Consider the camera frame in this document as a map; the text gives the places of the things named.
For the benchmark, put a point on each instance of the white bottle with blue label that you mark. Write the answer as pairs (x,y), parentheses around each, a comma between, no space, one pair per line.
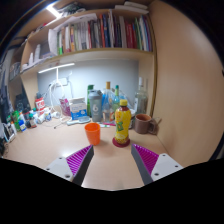
(22,125)

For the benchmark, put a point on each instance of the blue and white box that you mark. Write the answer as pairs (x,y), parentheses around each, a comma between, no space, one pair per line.
(78,110)

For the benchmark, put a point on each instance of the bright tube light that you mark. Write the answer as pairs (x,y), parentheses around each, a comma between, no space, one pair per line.
(53,10)

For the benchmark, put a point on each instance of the wooden shelf unit with books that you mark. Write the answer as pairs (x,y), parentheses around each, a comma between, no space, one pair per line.
(100,35)

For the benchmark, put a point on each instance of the green-capped clear bottle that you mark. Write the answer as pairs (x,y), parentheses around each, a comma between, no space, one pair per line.
(116,98)

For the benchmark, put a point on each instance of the orange plastic cup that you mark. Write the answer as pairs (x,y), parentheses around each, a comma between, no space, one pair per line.
(92,134)

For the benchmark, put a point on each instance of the flat round red coaster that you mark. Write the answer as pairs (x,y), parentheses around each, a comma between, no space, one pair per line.
(116,144)

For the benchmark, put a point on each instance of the yellow drink bottle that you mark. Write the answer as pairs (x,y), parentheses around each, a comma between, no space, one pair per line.
(122,125)

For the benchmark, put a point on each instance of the red and white can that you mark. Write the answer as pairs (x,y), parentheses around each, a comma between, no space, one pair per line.
(40,106)

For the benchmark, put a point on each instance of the white power strip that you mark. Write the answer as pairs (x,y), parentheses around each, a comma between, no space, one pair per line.
(64,81)

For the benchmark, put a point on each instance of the green plastic bottle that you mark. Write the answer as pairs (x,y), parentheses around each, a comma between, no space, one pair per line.
(16,120)

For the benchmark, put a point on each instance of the pink pouch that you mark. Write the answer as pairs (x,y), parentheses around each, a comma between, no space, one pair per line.
(65,107)

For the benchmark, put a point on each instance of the dark green glass bottle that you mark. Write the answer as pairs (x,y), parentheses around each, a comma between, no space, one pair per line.
(89,100)

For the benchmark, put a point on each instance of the clear glass bottle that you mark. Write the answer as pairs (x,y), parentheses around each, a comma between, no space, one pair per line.
(141,100)

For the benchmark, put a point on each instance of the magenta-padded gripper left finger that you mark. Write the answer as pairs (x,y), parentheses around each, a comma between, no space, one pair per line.
(59,166)

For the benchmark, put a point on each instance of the gold-capped clear bottle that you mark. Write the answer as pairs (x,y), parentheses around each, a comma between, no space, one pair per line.
(107,103)

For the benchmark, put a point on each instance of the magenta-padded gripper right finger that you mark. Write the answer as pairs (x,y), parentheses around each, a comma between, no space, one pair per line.
(164,165)

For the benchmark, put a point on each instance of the brown ceramic mug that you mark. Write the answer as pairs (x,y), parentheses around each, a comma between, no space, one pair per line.
(142,124)

